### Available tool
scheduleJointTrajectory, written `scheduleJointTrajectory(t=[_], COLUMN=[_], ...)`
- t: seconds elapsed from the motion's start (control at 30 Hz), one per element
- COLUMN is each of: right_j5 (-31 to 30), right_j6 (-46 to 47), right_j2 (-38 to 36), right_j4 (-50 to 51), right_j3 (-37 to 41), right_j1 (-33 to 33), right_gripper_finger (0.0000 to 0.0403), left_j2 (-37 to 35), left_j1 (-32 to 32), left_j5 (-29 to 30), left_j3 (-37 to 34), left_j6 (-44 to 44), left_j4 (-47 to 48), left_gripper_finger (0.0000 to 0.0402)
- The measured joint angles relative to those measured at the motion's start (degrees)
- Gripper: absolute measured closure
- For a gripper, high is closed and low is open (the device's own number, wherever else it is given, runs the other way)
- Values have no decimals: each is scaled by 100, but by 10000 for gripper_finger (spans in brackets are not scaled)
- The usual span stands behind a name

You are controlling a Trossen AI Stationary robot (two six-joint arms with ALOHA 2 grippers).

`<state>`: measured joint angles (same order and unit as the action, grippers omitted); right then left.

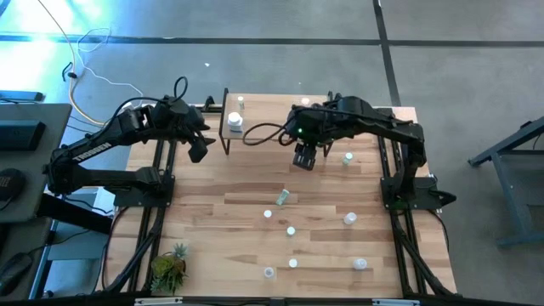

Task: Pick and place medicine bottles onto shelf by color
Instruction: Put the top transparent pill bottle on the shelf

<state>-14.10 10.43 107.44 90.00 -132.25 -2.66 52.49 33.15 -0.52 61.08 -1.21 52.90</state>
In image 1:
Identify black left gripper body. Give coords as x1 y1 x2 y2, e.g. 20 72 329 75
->
163 99 210 141

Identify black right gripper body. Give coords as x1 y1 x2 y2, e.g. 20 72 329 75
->
286 108 331 148

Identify white bottle blue label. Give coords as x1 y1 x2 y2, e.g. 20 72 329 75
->
226 111 245 133

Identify wooden shelf black metal legs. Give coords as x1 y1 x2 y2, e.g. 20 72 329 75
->
218 88 337 158

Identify small green succulent plant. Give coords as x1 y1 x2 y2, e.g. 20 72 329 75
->
149 241 190 296

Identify grey desk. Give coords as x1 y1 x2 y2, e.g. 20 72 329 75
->
0 103 72 224

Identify flat black device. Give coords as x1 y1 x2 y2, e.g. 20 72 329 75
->
0 89 45 103

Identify black round puck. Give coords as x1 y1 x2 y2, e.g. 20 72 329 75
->
0 167 26 201

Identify black computer mouse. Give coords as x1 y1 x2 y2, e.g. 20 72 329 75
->
0 252 34 294

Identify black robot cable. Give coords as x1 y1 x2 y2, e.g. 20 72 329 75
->
104 76 189 128
241 122 295 147

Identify white floor cable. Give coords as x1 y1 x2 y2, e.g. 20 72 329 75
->
76 27 145 107

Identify black table edge bracket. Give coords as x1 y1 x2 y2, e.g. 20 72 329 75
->
95 91 458 306

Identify yellow floor cable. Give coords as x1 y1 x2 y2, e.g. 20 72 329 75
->
37 0 107 128

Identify blue-grey metal table frame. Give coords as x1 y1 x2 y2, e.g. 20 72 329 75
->
468 116 544 248

